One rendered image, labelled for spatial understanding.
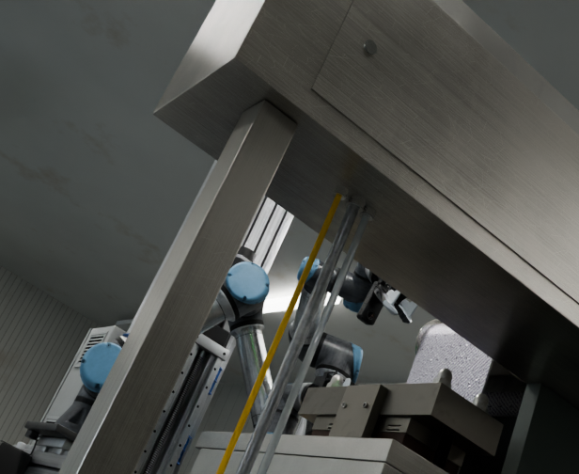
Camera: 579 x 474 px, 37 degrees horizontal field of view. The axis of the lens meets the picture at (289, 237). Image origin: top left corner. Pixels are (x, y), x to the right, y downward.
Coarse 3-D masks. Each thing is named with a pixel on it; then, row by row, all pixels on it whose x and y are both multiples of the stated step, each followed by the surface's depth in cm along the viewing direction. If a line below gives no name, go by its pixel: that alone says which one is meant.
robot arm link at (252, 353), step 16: (240, 320) 237; (256, 320) 238; (240, 336) 237; (256, 336) 237; (240, 352) 237; (256, 352) 235; (256, 368) 233; (272, 384) 234; (256, 400) 230; (256, 416) 230
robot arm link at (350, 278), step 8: (344, 280) 238; (352, 280) 238; (360, 280) 237; (368, 280) 236; (344, 288) 238; (352, 288) 238; (360, 288) 237; (368, 288) 237; (344, 296) 240; (352, 296) 238; (360, 296) 238; (344, 304) 241; (352, 304) 239; (360, 304) 239
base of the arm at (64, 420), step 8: (80, 400) 223; (88, 400) 223; (72, 408) 222; (80, 408) 222; (88, 408) 222; (64, 416) 221; (72, 416) 220; (80, 416) 221; (64, 424) 219; (72, 424) 218; (80, 424) 219
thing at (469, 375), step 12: (444, 360) 181; (456, 360) 178; (468, 360) 175; (480, 360) 172; (492, 360) 170; (420, 372) 185; (432, 372) 182; (456, 372) 176; (468, 372) 173; (480, 372) 170; (456, 384) 174; (468, 384) 171; (480, 384) 168; (468, 396) 169
